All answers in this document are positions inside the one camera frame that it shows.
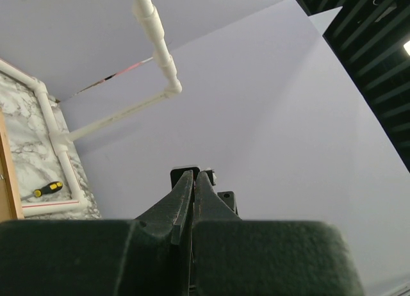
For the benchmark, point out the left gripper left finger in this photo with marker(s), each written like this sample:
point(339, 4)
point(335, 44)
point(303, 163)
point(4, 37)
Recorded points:
point(149, 255)

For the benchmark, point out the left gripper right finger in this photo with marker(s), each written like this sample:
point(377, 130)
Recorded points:
point(233, 256)

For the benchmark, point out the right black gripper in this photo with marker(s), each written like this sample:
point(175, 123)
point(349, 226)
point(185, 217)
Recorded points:
point(207, 202)

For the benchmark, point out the yellow black screwdriver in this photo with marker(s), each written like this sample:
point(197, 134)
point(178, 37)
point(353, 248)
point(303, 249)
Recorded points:
point(50, 188)

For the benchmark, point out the brown wooden picture frame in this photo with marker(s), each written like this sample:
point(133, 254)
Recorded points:
point(11, 206)

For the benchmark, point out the white PVC pipe rack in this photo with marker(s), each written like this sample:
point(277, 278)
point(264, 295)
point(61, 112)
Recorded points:
point(148, 17)

